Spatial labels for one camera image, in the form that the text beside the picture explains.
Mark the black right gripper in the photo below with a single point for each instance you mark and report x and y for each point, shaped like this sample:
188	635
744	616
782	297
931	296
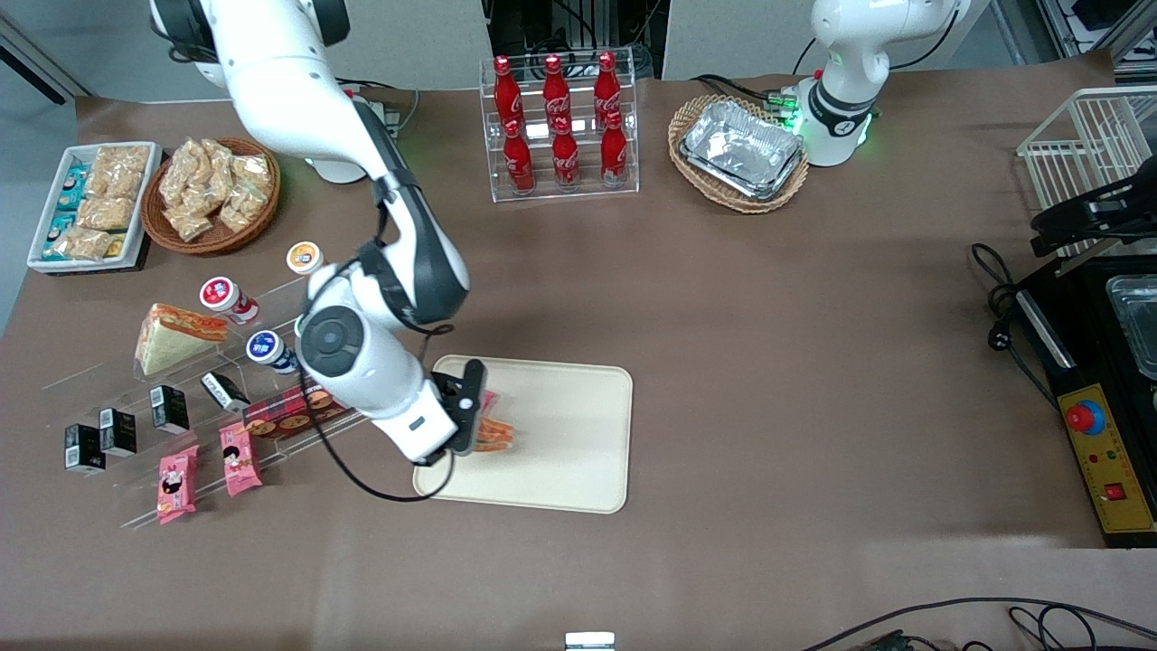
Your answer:
443	386

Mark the triangle sandwich orange filling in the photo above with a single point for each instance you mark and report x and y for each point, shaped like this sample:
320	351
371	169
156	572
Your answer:
497	436

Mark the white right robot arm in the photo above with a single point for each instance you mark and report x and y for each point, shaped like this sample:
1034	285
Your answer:
289	99

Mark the cream plastic serving tray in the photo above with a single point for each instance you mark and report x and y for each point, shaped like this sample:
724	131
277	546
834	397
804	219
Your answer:
560	434

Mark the wrapped triangle sandwich white bread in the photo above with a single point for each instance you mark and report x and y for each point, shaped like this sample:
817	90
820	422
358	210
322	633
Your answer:
176	339

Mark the aluminium foil tray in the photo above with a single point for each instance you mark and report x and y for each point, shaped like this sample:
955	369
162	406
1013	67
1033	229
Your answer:
768	192
741	140

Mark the white rectangular snack tray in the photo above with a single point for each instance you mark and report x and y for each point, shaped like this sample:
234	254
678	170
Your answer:
149	190

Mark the pink snack packet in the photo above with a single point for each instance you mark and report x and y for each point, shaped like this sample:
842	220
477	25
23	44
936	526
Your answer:
491	402
177	485
241	459

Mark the red cookie box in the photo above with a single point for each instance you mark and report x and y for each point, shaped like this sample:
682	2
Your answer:
280	416

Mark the blue lid yogurt cup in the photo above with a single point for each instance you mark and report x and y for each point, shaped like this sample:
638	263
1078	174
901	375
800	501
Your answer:
268	348

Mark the orange lid drink bottle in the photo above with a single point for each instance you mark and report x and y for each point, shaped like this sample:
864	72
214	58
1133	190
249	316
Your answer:
305	258

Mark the small black carton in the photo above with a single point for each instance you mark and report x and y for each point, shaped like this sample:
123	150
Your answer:
170	409
224	391
84	449
118	432

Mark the red cola bottle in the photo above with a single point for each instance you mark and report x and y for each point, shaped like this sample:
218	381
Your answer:
566	158
519	163
606	86
556	90
614	154
506	90

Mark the red lid drink bottle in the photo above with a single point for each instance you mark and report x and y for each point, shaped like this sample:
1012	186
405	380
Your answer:
226	298

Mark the clear acrylic bottle rack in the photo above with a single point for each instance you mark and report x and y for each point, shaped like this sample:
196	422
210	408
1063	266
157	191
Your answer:
624	185

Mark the dark brown wicker basket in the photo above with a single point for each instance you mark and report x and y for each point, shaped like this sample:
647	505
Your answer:
262	217

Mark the clear bag beige snacks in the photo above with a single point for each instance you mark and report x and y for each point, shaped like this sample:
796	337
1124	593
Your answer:
220	176
251	172
183	172
83	242
190	221
107	213
122	172
242	206

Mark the brown table cover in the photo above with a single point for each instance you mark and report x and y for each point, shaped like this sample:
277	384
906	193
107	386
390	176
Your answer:
813	362

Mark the clear acrylic tiered shelf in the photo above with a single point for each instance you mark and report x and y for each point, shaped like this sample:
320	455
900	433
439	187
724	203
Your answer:
108	389

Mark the light woven wicker basket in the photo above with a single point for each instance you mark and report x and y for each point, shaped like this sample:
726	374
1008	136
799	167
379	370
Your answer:
687	117

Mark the yellow snack packet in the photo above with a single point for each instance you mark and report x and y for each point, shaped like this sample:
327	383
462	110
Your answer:
116	246

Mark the blue snack packet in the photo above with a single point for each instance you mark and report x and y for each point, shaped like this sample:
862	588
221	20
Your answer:
74	188
60	231

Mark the red emergency stop button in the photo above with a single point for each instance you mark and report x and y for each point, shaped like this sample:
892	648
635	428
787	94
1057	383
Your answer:
1085	417

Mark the black sealing machine yellow panel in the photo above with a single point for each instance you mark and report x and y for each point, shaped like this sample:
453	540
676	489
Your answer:
1085	307

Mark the foil container in machine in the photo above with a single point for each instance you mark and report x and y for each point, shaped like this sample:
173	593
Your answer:
1137	316

